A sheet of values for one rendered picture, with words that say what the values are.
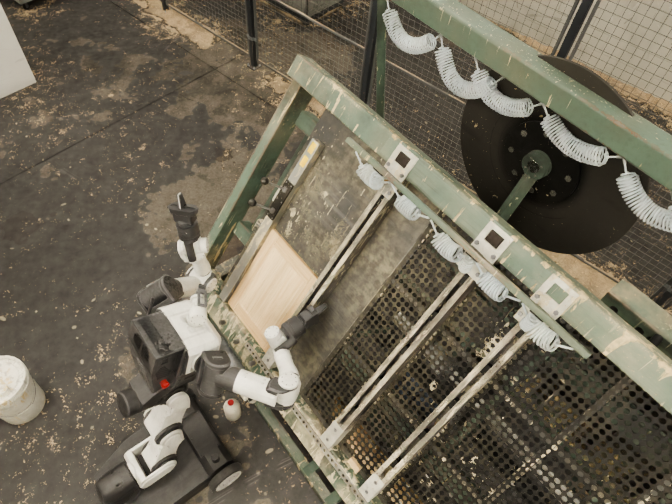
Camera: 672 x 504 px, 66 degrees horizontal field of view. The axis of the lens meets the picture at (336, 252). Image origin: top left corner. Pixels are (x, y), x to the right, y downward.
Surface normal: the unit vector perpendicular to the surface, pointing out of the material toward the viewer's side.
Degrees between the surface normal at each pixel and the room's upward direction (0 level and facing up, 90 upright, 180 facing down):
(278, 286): 54
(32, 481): 0
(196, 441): 0
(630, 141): 90
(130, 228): 0
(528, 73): 90
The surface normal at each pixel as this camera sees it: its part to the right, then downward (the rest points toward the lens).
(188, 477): 0.07, -0.59
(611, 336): -0.59, 0.04
